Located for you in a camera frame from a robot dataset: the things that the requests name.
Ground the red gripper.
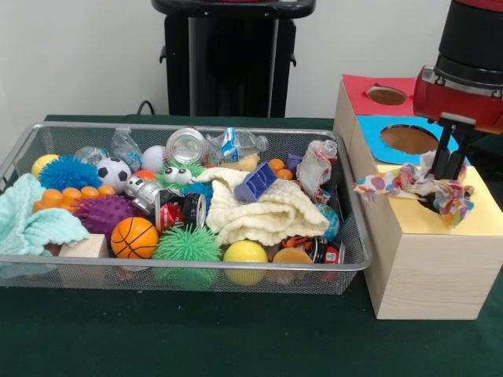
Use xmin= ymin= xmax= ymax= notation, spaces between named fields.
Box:
xmin=413 ymin=66 xmax=503 ymax=182

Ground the small colourful dotted cloth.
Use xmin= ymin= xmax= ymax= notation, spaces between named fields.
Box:
xmin=352 ymin=150 xmax=476 ymax=229

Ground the pale printed cloth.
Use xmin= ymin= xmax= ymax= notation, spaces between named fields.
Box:
xmin=296 ymin=139 xmax=339 ymax=205

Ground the wooden box with three holes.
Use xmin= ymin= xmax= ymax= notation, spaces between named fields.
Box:
xmin=332 ymin=74 xmax=503 ymax=320

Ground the silver mesh bin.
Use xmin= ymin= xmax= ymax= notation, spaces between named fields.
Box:
xmin=0 ymin=121 xmax=373 ymax=296

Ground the dark green tablecloth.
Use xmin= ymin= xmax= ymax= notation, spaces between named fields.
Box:
xmin=469 ymin=133 xmax=503 ymax=166
xmin=0 ymin=113 xmax=503 ymax=377

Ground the blue globe ball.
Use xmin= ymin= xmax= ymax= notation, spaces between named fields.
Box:
xmin=314 ymin=203 xmax=341 ymax=241

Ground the purple toy block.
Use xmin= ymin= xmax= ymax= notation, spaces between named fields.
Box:
xmin=233 ymin=161 xmax=278 ymax=203

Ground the cream knitted cloth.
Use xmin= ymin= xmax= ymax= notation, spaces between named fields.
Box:
xmin=196 ymin=167 xmax=330 ymax=247

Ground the smooth yellow ball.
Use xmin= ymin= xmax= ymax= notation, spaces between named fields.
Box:
xmin=222 ymin=240 xmax=270 ymax=287

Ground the green spiky rubber ball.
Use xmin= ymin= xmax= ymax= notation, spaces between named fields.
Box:
xmin=152 ymin=225 xmax=223 ymax=262

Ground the orange toy basketball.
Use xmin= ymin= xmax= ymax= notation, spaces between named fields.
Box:
xmin=110 ymin=216 xmax=160 ymax=260

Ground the small soccer ball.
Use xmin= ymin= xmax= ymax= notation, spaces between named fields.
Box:
xmin=96 ymin=156 xmax=133 ymax=185

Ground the purple spiky ball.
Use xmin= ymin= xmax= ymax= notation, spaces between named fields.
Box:
xmin=72 ymin=195 xmax=138 ymax=235

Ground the blue spiky rubber ball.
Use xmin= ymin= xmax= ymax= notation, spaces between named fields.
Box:
xmin=38 ymin=155 xmax=103 ymax=192

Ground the mint green cloth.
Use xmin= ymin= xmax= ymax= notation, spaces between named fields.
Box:
xmin=0 ymin=172 xmax=90 ymax=256

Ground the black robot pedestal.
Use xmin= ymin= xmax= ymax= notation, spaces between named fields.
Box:
xmin=151 ymin=0 xmax=318 ymax=118

